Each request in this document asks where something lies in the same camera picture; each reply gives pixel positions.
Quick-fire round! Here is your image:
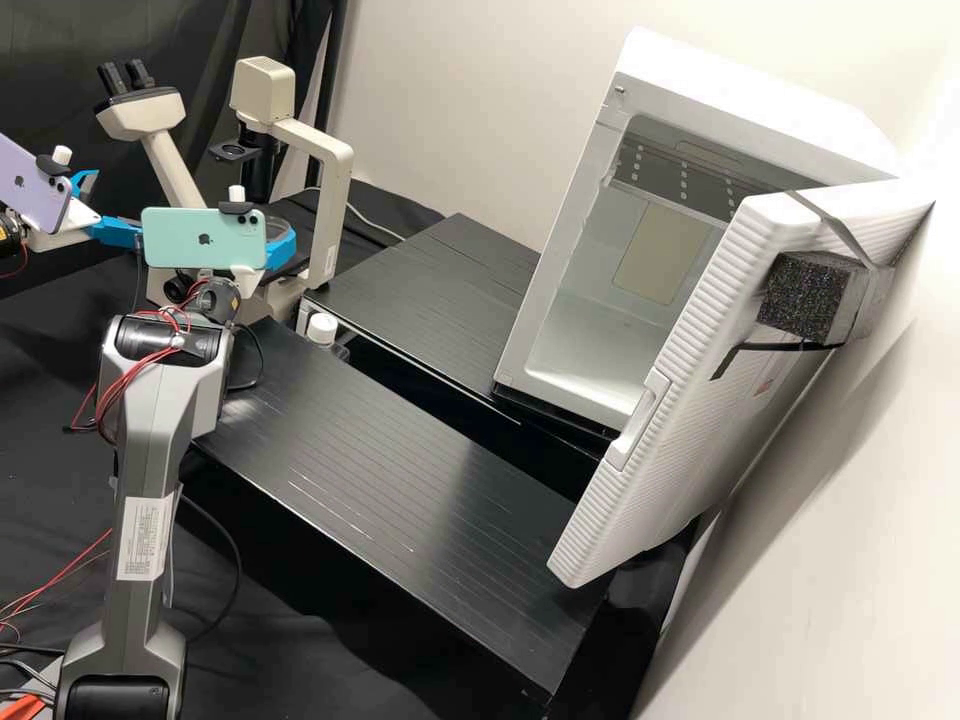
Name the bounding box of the incubator door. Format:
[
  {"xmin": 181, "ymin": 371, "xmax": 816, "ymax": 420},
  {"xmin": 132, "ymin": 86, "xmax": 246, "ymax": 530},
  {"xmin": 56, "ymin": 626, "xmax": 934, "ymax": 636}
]
[{"xmin": 547, "ymin": 179, "xmax": 939, "ymax": 590}]

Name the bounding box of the wrist camera phone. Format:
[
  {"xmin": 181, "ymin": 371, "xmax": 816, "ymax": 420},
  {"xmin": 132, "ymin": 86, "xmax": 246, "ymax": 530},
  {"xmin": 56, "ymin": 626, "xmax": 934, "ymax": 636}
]
[
  {"xmin": 0, "ymin": 133, "xmax": 76, "ymax": 234},
  {"xmin": 140, "ymin": 187, "xmax": 269, "ymax": 294}
]

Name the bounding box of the black platform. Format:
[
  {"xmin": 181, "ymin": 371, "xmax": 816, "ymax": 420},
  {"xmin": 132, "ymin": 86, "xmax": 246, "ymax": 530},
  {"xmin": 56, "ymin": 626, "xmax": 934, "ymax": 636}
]
[
  {"xmin": 299, "ymin": 212, "xmax": 624, "ymax": 444},
  {"xmin": 183, "ymin": 344, "xmax": 609, "ymax": 703}
]

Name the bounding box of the right wrist camera phone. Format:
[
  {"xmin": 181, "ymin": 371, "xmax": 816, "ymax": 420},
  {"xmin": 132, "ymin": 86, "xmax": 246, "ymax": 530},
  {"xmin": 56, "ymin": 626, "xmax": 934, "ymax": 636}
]
[{"xmin": 140, "ymin": 187, "xmax": 269, "ymax": 294}]

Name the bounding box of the left wrist camera phone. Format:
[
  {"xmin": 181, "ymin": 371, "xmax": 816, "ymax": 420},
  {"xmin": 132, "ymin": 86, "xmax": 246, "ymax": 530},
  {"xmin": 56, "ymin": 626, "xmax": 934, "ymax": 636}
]
[{"xmin": 0, "ymin": 133, "xmax": 76, "ymax": 234}]

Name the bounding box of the white-capped bottle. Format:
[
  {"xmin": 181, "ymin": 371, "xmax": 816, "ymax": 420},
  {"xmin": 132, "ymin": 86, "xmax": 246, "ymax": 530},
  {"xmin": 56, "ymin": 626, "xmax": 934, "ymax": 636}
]
[{"xmin": 307, "ymin": 314, "xmax": 343, "ymax": 358}]

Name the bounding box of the white incubator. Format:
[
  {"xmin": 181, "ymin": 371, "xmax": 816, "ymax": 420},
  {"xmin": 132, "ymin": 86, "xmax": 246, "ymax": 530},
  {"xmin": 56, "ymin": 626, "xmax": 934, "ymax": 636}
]
[{"xmin": 491, "ymin": 26, "xmax": 939, "ymax": 541}]

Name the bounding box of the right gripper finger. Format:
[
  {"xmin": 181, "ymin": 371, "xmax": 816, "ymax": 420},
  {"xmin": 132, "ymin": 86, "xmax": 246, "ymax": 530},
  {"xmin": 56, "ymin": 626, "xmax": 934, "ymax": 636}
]
[{"xmin": 263, "ymin": 219, "xmax": 299, "ymax": 270}]

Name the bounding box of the black cable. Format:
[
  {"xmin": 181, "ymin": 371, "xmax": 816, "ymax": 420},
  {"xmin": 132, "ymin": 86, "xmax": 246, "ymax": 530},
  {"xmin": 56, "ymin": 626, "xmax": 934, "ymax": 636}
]
[
  {"xmin": 161, "ymin": 491, "xmax": 243, "ymax": 639},
  {"xmin": 223, "ymin": 323, "xmax": 265, "ymax": 394}
]

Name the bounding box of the white cable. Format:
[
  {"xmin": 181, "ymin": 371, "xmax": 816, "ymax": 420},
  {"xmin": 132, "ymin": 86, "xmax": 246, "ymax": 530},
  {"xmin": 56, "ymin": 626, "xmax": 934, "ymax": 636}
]
[{"xmin": 350, "ymin": 200, "xmax": 408, "ymax": 243}]

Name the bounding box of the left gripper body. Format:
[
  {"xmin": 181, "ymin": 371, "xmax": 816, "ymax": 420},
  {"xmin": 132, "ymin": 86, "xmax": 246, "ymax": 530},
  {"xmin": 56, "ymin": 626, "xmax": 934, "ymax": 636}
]
[{"xmin": 29, "ymin": 196, "xmax": 103, "ymax": 253}]

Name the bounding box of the cream microscope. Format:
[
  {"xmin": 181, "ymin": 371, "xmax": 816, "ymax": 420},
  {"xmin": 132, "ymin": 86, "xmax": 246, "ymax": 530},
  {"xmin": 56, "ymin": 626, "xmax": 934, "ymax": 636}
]
[{"xmin": 95, "ymin": 58, "xmax": 355, "ymax": 325}]

